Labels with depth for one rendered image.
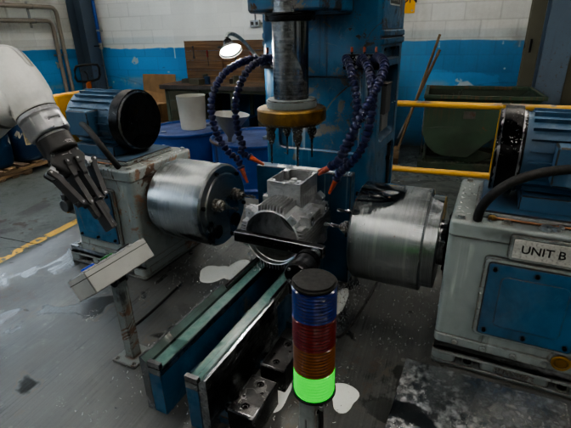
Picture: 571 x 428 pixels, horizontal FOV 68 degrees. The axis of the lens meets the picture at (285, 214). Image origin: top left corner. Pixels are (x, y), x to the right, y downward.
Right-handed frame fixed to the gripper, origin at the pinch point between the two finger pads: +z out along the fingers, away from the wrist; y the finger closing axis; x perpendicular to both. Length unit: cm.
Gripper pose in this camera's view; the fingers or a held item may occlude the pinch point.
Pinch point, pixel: (103, 216)
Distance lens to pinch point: 104.5
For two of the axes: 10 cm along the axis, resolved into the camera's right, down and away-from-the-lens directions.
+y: 4.3, -3.7, 8.2
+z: 5.0, 8.6, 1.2
